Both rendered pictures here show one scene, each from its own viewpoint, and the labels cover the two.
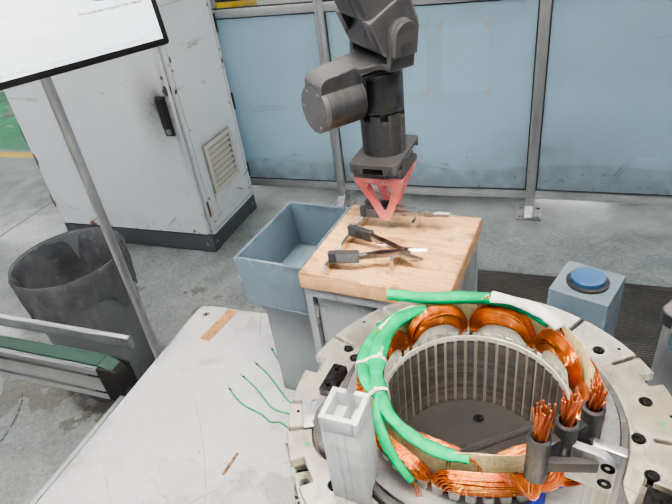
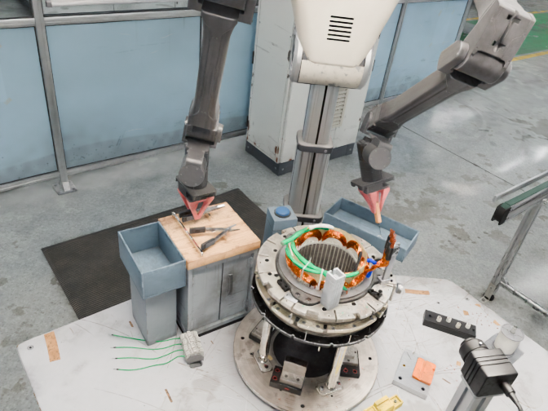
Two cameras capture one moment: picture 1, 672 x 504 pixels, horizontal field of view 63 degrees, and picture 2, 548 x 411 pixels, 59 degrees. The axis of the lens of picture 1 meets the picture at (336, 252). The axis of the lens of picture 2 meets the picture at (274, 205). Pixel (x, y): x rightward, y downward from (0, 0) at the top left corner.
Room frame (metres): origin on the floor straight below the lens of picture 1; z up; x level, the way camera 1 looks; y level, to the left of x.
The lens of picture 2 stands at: (0.08, 0.74, 1.84)
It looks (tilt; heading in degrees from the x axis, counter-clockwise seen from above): 34 degrees down; 295
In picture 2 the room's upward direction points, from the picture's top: 8 degrees clockwise
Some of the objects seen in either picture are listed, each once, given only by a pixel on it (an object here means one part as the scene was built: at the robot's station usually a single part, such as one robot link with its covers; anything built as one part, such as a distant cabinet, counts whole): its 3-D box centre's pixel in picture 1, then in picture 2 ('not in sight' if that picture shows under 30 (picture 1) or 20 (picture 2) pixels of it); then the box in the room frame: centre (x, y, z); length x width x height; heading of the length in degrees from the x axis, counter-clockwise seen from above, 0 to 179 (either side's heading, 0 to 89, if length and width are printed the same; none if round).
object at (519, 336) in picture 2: not in sight; (507, 340); (-0.17, -0.43, 0.82); 0.06 x 0.06 x 0.07
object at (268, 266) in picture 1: (308, 306); (152, 288); (0.70, 0.06, 0.92); 0.17 x 0.11 x 0.28; 151
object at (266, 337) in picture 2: not in sight; (267, 334); (0.39, 0.01, 0.91); 0.02 x 0.02 x 0.21
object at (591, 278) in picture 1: (588, 277); (282, 210); (0.53, -0.30, 1.04); 0.04 x 0.04 x 0.01
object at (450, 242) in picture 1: (394, 251); (208, 232); (0.63, -0.08, 1.05); 0.20 x 0.19 x 0.02; 61
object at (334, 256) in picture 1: (343, 256); (207, 244); (0.58, -0.01, 1.09); 0.04 x 0.01 x 0.02; 76
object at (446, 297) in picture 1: (467, 302); (304, 233); (0.38, -0.11, 1.15); 0.15 x 0.04 x 0.02; 61
